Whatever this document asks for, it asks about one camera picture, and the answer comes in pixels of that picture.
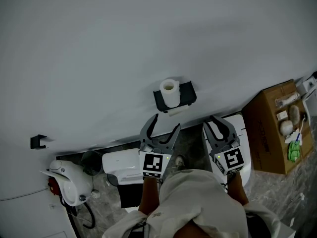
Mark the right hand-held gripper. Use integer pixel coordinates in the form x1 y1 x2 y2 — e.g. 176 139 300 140
204 116 246 176

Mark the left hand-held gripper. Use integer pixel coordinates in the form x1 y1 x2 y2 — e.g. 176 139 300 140
138 114 181 179

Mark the person's left forearm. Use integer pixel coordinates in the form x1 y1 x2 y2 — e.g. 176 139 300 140
138 177 159 214

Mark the person's right forearm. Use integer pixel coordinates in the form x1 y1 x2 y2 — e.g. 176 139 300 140
226 174 249 207

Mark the white toilet with closed lid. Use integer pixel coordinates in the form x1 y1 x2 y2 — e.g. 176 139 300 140
202 114 252 190

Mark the white toilet with boxy tank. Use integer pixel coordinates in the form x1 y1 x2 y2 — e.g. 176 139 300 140
102 149 144 213

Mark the white crumpled paper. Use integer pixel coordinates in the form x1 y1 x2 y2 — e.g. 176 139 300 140
284 130 303 145

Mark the white toilet with raised lid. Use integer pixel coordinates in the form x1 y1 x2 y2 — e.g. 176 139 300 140
40 160 94 207

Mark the person's left shoe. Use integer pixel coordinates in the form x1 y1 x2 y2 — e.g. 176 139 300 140
174 155 186 171

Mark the large brown cardboard box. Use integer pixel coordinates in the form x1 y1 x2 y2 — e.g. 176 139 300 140
242 79 314 175

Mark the black cloth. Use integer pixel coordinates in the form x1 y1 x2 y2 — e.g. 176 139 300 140
116 183 142 209

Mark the white round sponge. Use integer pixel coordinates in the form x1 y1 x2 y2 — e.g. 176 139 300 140
279 119 294 136

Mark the person's white clothing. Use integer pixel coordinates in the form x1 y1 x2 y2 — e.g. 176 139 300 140
103 169 292 238

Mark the grey trash bin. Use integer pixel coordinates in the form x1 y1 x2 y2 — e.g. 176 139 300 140
81 150 104 176

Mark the green cloth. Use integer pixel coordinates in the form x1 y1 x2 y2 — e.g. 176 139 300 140
287 140 302 163

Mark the clear plastic bagged item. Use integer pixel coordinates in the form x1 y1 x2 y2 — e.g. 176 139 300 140
275 92 299 108

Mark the brown fuzzy brush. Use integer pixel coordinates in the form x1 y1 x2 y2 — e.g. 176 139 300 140
289 105 301 126

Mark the white and blue toothbrush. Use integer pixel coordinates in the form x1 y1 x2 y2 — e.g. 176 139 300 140
294 118 308 143

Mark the red machine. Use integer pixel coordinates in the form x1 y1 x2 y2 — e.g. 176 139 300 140
48 177 60 195

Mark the black wall paper holder shelf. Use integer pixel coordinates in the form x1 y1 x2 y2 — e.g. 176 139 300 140
153 81 198 113

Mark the black hose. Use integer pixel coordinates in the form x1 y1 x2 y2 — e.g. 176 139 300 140
60 197 96 230

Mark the small black wall bracket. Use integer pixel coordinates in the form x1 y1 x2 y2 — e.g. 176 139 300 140
30 134 48 150

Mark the thin grey wall cable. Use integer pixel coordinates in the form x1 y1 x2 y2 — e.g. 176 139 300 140
0 187 49 202

